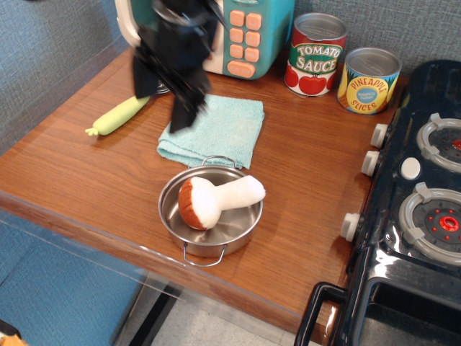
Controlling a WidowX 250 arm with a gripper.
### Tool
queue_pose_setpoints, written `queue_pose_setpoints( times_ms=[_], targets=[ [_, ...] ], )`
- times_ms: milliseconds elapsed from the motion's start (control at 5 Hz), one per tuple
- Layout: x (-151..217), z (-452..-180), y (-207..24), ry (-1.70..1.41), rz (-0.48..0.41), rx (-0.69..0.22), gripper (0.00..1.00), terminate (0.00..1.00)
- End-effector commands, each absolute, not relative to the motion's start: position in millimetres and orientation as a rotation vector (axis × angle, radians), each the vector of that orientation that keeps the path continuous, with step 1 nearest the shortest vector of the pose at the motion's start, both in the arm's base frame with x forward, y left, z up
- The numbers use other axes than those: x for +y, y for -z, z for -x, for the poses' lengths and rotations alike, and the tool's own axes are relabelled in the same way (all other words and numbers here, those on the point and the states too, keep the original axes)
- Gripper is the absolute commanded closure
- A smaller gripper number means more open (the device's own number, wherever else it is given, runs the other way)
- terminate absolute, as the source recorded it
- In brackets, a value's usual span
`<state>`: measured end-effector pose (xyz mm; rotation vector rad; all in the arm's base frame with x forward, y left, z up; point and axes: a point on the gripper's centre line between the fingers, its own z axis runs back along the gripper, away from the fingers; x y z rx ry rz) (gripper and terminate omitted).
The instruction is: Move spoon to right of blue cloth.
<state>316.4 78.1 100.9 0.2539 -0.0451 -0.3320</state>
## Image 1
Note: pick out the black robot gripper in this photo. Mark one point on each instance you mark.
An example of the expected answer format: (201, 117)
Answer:
(173, 52)

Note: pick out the spoon with green handle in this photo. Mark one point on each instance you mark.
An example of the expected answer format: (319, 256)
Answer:
(117, 116)

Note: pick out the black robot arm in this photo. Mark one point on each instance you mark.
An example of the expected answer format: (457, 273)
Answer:
(173, 54)

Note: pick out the light blue folded cloth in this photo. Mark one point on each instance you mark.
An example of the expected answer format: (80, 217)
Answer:
(225, 132)

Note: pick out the toy microwave oven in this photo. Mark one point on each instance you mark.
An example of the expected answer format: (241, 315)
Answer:
(244, 47)

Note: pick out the plush mushroom toy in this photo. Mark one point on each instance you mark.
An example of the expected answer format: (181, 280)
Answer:
(201, 202)

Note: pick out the small steel pot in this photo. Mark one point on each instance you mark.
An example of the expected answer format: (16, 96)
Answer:
(233, 230)

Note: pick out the tomato sauce can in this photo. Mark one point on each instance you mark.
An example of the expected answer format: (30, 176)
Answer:
(316, 46)

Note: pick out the pineapple slices can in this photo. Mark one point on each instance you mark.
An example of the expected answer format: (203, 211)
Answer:
(368, 80)

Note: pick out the black toy stove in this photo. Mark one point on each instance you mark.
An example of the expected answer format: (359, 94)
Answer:
(403, 274)

